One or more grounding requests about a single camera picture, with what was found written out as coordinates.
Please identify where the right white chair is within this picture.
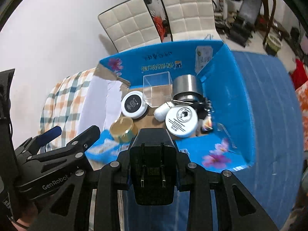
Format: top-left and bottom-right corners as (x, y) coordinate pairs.
(162, 1), (221, 41)

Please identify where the left white chair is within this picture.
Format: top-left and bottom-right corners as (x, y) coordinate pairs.
(98, 0), (162, 53)

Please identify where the blue milk carton box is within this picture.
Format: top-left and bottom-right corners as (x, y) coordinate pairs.
(78, 40), (255, 172)

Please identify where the waste basket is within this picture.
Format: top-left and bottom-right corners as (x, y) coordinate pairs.
(265, 34), (282, 55)

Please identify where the orange floral cushion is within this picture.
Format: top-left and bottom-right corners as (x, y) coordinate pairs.
(295, 81), (308, 138)

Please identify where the clear plastic box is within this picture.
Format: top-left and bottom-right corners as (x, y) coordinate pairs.
(142, 71), (172, 108)

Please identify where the white lid cream jar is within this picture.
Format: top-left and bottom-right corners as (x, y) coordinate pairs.
(165, 105), (198, 138)

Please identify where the white chair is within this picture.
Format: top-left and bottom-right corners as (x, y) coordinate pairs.
(162, 1), (221, 41)
(98, 0), (162, 53)

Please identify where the left hand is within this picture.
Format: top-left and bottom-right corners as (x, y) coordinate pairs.
(11, 197), (51, 230)

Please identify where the grey 65W charger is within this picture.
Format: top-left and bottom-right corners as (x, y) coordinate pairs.
(129, 128), (177, 206)

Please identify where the blue striped cloth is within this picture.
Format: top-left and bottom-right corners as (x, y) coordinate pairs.
(123, 51), (304, 230)

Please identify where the wooden chair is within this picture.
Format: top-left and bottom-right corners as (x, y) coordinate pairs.
(262, 0), (277, 45)

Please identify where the red cloth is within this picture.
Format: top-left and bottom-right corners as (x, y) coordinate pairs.
(290, 59), (307, 90)

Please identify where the plaid quilt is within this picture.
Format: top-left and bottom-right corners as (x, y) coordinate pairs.
(39, 68), (95, 153)

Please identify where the round gold tin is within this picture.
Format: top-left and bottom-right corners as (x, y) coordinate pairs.
(110, 116), (138, 143)

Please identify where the steel cup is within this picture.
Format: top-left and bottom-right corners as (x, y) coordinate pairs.
(172, 74), (204, 102)

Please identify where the black lid white jar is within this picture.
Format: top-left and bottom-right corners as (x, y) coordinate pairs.
(121, 90), (148, 119)

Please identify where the red bag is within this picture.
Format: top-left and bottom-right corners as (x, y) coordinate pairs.
(153, 16), (168, 42)

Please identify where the black weight bench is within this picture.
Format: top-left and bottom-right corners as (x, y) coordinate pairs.
(229, 0), (262, 47)

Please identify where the key bunch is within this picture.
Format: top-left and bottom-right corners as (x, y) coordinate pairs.
(195, 98), (213, 119)

